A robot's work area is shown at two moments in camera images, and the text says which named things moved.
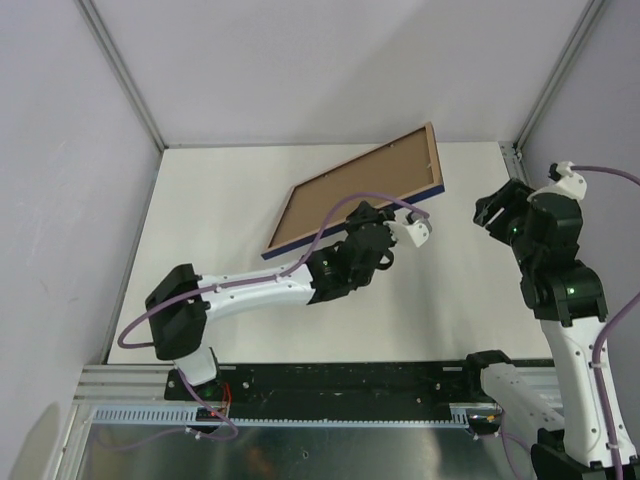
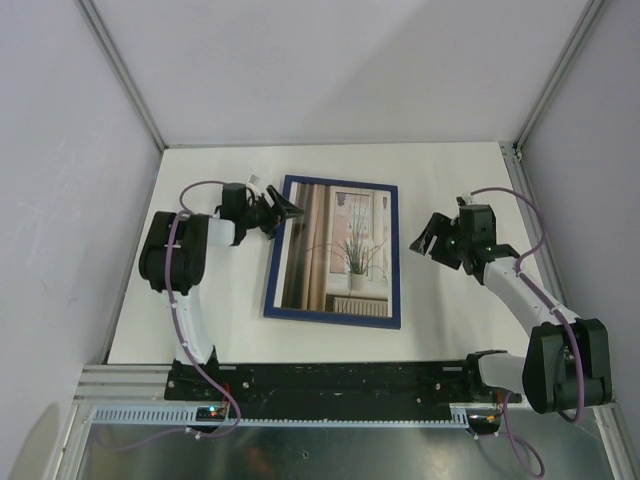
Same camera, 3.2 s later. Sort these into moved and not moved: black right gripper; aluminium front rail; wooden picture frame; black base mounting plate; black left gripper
Moved: black left gripper; black right gripper; wooden picture frame
Not moved: aluminium front rail; black base mounting plate
